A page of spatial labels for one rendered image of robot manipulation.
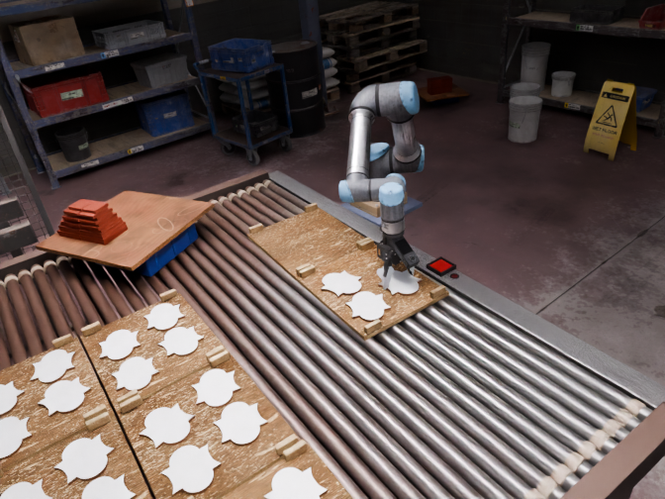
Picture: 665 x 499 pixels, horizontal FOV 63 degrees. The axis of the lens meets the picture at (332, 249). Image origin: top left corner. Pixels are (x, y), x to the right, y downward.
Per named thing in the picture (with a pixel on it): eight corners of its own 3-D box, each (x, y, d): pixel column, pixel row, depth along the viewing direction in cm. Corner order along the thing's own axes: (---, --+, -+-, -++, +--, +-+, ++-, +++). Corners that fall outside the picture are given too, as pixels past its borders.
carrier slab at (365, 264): (374, 247, 211) (374, 243, 210) (449, 295, 181) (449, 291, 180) (297, 281, 196) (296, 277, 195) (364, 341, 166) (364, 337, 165)
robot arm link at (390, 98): (392, 155, 245) (375, 76, 196) (426, 153, 242) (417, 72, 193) (392, 179, 241) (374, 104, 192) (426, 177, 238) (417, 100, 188)
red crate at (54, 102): (96, 93, 566) (87, 65, 551) (111, 100, 535) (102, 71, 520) (30, 110, 534) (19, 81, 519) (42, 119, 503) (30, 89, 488)
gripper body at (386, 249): (394, 250, 188) (392, 220, 182) (410, 260, 182) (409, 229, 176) (376, 258, 185) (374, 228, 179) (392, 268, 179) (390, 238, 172)
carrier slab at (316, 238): (318, 209, 241) (318, 206, 240) (373, 247, 211) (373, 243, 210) (247, 237, 226) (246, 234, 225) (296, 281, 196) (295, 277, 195)
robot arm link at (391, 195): (404, 179, 172) (402, 191, 165) (406, 210, 177) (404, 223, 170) (379, 180, 173) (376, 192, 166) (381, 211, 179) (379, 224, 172)
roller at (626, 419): (261, 189, 275) (260, 180, 272) (642, 431, 135) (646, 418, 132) (253, 192, 272) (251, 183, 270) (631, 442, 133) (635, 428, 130)
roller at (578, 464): (227, 202, 266) (225, 193, 263) (595, 476, 126) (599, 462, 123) (217, 206, 263) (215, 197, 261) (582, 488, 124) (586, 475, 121)
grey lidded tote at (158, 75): (175, 73, 606) (170, 51, 593) (192, 77, 583) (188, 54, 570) (135, 85, 578) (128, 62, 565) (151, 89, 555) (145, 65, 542)
